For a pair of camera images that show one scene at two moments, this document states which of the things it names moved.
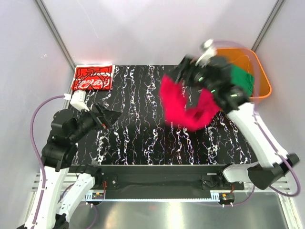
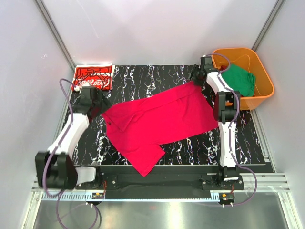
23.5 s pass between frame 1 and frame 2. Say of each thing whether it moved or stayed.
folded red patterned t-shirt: stayed
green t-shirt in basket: stayed
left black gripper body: moved
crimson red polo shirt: moved
